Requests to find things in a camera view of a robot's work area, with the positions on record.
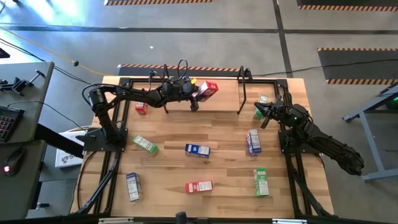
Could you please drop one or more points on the wooden shelf with black frame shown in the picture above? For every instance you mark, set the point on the wooden shelf with black frame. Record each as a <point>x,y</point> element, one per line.
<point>224,104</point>

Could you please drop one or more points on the black desk clamp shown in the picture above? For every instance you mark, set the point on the black desk clamp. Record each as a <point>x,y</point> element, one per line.
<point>18,84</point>

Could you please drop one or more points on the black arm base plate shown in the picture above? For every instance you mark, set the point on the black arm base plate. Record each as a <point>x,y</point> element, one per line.
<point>287,144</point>
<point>93,143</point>

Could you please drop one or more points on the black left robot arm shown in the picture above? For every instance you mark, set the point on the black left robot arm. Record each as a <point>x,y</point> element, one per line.
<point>130,93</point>

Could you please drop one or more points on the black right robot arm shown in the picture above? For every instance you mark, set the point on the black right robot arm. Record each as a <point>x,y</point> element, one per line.
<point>335,149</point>

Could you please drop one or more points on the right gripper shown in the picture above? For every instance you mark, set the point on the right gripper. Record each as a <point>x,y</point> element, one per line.
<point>280,114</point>

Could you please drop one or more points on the green Apple Jacks cereal box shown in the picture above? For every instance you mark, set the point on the green Apple Jacks cereal box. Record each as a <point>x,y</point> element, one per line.
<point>263,98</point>
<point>261,183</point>
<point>144,144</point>

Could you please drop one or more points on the blue Frosted Flakes cereal box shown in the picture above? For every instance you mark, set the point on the blue Frosted Flakes cereal box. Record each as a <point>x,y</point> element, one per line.
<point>254,141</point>
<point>133,186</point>
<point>197,150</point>

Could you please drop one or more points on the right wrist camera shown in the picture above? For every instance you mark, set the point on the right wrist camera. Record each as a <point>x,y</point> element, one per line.
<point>293,114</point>

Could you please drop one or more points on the black desk support beam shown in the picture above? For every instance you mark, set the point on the black desk support beam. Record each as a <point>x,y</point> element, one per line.
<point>56,140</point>

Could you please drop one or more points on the black aluminium table frame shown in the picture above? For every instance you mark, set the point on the black aluminium table frame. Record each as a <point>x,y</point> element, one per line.
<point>125,82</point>

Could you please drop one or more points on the red Froot Loops cereal box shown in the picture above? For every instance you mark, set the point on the red Froot Loops cereal box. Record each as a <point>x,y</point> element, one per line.
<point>141,108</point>
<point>199,186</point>
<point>209,88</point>

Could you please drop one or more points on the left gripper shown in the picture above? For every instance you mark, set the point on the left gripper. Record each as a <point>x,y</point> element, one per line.
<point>182,95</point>

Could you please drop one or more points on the silver metal bracket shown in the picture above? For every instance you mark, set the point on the silver metal bracket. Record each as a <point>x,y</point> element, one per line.
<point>115,221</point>
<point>289,221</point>

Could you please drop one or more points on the black keyboard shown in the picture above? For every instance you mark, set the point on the black keyboard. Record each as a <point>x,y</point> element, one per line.
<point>9,123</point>

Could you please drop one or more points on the blue-grey metal table frame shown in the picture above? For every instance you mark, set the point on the blue-grey metal table frame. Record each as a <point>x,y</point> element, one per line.
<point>374,143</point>

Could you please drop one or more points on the green-lit device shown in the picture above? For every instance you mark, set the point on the green-lit device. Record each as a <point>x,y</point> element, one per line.
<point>393,102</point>

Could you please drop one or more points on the black computer mouse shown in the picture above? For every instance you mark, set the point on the black computer mouse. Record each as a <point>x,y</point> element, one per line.
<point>14,161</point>

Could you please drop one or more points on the hazard-striped black floor mat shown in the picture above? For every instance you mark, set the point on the hazard-striped black floor mat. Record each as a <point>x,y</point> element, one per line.
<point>140,72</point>
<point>357,73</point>
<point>342,3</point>

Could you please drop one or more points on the yellow tag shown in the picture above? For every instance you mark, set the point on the yellow tag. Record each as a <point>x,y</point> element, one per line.
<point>193,81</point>

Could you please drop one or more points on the white printed cardboard box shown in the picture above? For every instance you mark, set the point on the white printed cardboard box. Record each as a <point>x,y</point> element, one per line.
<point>66,160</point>

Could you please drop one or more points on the black flat object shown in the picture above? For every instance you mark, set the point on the black flat object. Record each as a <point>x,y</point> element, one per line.
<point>3,53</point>

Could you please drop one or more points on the grey desk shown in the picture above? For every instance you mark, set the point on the grey desk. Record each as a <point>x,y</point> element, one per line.
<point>21,193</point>
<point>31,102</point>

